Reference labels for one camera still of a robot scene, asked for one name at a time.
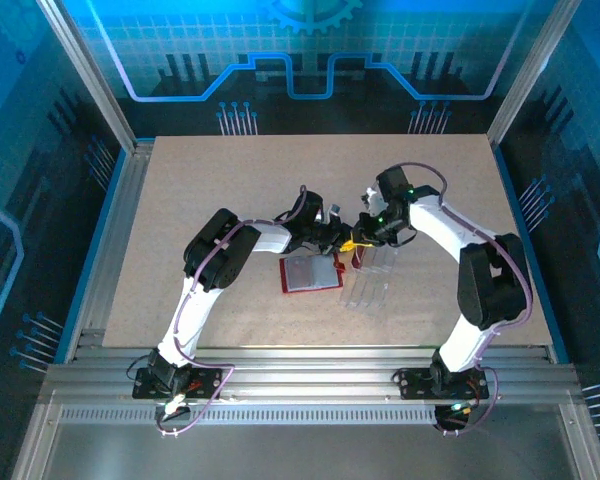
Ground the red leather card holder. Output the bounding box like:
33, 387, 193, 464
278, 252, 348, 295

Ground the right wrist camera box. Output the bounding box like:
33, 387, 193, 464
361, 186, 385, 212

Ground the aluminium side rail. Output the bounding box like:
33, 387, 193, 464
64, 139, 156, 361

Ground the grey slotted cable duct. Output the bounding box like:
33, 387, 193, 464
58, 405, 439, 426

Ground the grey metal bench panel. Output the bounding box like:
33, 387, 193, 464
9, 399, 600, 480

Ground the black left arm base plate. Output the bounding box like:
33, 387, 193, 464
132, 367, 222, 400

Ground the white cable connector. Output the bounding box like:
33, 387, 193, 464
162, 393, 191, 416

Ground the blue table edge strip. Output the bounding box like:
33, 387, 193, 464
492, 143, 572, 364
53, 148, 130, 364

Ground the black connector with lights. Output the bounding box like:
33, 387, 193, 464
433, 399, 477, 432

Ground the aluminium frame cross rail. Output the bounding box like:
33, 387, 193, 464
39, 344, 581, 406

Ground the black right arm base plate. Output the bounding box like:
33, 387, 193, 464
398, 368, 490, 400

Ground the aluminium frame post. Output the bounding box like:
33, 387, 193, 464
487, 0, 584, 146
34, 0, 139, 154

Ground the clear acrylic card stand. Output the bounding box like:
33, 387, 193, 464
338, 244, 399, 311

